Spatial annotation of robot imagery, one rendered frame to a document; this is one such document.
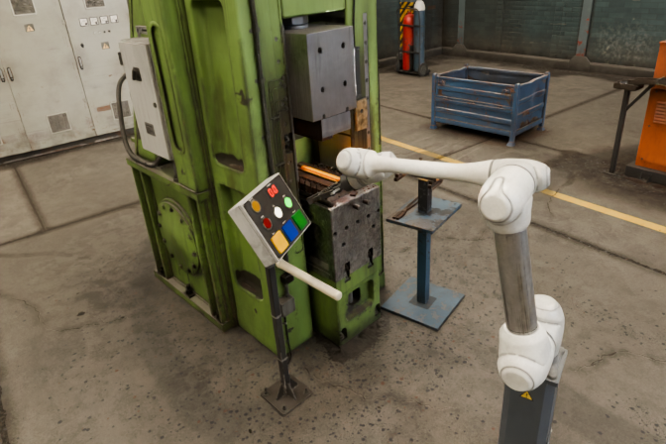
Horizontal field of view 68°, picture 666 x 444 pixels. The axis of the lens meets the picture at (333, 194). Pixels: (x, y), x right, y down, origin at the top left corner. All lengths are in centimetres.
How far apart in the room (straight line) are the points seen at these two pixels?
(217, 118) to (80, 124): 497
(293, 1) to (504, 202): 139
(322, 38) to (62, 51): 535
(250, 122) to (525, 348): 145
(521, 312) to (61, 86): 651
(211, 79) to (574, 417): 241
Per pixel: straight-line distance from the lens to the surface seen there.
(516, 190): 153
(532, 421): 227
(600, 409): 291
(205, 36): 256
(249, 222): 199
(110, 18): 743
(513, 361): 180
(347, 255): 270
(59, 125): 742
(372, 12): 279
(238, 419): 275
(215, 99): 261
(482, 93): 616
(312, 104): 233
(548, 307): 197
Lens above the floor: 203
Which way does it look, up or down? 25 degrees down
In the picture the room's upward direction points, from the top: 4 degrees counter-clockwise
